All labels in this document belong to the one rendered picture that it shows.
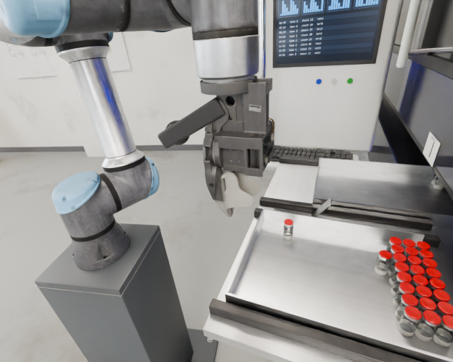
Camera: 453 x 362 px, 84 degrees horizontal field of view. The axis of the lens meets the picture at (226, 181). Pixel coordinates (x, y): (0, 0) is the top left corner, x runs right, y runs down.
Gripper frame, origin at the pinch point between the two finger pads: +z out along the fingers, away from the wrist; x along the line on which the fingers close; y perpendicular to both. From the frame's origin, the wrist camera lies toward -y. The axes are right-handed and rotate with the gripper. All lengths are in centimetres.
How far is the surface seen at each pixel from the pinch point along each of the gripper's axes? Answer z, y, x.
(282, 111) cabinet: 8, -7, 90
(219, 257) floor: 106, -45, 80
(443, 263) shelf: 17.4, 38.2, 16.1
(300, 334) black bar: 15.5, 14.0, -7.6
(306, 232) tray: 17.3, 12.2, 18.0
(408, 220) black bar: 15.4, 33.9, 26.4
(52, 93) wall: 21, -342, 215
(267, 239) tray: 17.3, 4.0, 13.0
